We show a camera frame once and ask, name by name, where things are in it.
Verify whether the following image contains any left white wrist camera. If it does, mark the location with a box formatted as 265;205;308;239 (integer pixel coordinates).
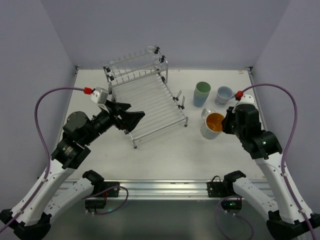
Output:
90;87;109;105

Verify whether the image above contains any aluminium mounting rail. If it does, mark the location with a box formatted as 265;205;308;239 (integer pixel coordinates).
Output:
32;177;295;201

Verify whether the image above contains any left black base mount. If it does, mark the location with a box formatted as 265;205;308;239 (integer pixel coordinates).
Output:
85;181;120;199

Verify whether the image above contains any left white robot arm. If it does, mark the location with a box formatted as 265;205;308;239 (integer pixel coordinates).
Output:
0;100;145;240

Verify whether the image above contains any light blue cup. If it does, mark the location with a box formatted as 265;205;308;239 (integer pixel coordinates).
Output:
193;94;208;108

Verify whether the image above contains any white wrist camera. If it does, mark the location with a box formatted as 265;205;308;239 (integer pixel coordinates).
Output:
235;91;255;105
90;87;109;105

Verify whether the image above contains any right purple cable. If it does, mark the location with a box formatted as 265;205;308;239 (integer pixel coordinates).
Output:
215;83;316;240

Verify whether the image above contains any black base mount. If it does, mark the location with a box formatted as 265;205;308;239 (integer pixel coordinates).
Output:
206;175;234;198
85;181;120;199

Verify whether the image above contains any right black controller box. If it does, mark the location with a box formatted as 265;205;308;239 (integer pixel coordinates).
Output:
221;200;243;212

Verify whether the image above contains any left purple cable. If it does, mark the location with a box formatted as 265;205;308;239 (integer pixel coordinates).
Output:
0;86;129;233

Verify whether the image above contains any purple cable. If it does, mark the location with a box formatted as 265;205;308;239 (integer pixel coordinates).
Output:
0;86;129;233
215;83;316;240

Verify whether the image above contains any black controller box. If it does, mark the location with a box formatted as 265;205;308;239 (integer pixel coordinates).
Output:
84;198;107;212
221;200;243;212

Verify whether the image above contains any left black controller box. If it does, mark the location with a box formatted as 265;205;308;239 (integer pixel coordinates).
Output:
84;198;107;212

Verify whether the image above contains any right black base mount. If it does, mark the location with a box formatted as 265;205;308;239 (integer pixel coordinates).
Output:
206;175;234;198

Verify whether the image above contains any large glass mug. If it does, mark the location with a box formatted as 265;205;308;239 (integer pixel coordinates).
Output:
200;108;225;140

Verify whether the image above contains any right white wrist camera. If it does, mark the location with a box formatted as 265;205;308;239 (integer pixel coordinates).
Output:
235;91;255;105

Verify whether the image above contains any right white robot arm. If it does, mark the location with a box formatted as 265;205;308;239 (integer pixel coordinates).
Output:
222;104;320;240

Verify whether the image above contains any green cup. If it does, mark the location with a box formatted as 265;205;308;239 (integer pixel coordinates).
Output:
194;81;211;99

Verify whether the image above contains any silver wire dish rack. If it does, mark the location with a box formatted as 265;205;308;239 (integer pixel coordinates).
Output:
103;45;189;148

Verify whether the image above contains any white ceramic mug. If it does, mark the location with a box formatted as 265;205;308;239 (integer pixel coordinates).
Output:
214;86;236;107

